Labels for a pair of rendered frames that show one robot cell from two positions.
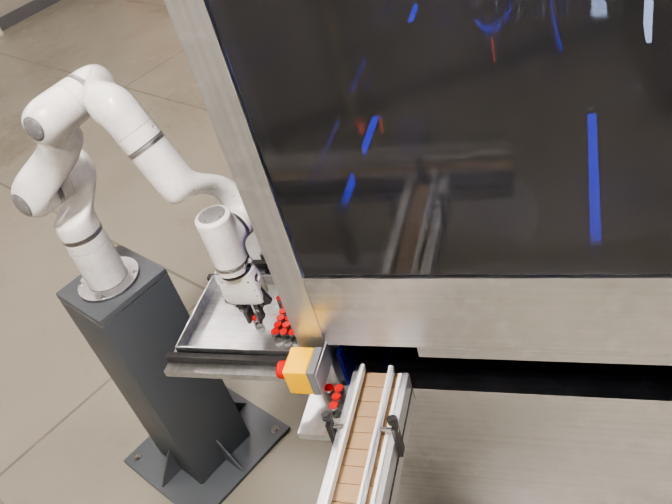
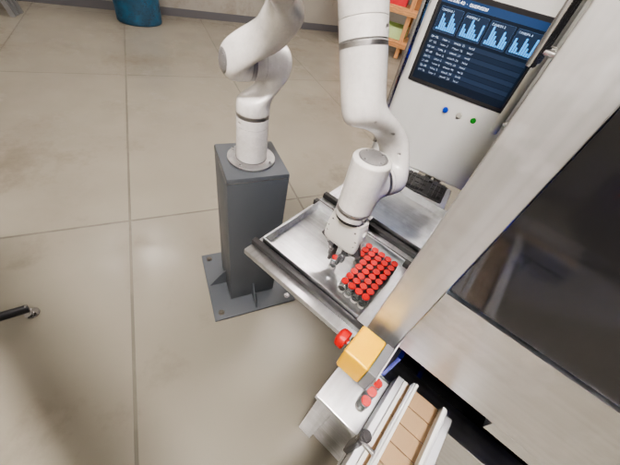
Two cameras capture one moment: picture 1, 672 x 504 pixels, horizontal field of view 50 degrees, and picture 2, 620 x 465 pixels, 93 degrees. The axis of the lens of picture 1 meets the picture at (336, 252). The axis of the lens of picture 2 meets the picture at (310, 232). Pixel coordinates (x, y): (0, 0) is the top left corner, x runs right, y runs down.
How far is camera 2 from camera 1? 1.00 m
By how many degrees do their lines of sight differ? 8
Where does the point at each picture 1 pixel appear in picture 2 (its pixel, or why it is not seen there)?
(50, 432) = (178, 215)
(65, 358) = (209, 183)
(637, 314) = not seen: outside the picture
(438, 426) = not seen: hidden behind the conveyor
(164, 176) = (362, 87)
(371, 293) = (515, 364)
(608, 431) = not seen: outside the picture
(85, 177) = (280, 73)
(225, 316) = (311, 236)
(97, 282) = (242, 154)
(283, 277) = (423, 275)
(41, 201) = (237, 65)
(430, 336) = (525, 435)
